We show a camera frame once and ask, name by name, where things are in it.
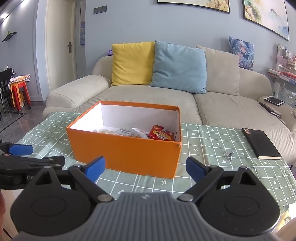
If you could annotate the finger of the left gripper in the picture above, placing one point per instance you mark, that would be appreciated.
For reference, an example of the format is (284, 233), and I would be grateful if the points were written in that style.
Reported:
(18, 162)
(16, 149)

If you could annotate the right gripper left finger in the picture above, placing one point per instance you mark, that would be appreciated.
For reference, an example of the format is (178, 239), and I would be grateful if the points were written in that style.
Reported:
(84, 178)

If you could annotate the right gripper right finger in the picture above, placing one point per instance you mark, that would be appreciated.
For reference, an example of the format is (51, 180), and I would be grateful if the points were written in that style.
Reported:
(205, 177)

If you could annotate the yogurt hawthorn ball bag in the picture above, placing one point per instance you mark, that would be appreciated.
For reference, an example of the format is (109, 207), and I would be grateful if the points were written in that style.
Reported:
(125, 132)

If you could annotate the red sunflower seed bag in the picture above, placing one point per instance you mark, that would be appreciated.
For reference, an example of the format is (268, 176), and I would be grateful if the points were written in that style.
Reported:
(160, 133)

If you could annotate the small round pastry pack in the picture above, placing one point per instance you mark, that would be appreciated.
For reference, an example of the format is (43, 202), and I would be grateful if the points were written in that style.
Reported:
(138, 133)

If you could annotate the Mimi shrimp stick bag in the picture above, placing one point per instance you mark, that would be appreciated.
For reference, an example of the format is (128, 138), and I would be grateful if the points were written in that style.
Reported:
(106, 130)

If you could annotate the smartphone on sofa arm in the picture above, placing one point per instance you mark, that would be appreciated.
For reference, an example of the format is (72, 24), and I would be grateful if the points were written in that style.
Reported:
(274, 100)

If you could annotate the orange cardboard box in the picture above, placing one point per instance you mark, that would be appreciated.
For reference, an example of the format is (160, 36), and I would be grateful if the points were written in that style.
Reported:
(128, 154)

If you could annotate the red orange stacked stools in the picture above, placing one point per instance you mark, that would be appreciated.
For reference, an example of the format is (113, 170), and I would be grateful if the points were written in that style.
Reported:
(20, 94)

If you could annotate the black notebook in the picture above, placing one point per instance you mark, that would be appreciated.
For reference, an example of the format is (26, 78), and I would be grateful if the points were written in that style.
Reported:
(261, 144)

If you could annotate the beige sofa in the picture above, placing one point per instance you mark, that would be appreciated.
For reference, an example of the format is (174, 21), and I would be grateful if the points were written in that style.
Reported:
(211, 108)

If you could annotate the beige cushion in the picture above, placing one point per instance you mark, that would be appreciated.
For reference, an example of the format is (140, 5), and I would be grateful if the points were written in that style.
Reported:
(223, 72)

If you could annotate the blue cushion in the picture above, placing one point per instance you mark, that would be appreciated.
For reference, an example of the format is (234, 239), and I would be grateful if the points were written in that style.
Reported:
(179, 67)

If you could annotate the yellow cushion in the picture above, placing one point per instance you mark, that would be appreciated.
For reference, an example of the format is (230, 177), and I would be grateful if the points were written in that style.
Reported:
(132, 63)

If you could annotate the white desk with books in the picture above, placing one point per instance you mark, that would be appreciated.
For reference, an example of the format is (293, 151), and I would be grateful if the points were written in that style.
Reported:
(283, 75)

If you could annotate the anime print pillow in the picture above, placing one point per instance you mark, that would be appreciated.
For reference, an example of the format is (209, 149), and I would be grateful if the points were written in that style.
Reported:
(244, 50)

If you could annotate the white door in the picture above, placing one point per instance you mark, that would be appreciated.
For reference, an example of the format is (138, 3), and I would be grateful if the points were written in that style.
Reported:
(60, 43)

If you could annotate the framed landscape painting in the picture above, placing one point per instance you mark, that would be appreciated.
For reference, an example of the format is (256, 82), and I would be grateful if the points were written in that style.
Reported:
(270, 14)

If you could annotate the wall poster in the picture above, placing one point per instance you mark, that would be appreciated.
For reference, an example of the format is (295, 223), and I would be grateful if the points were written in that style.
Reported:
(82, 22)

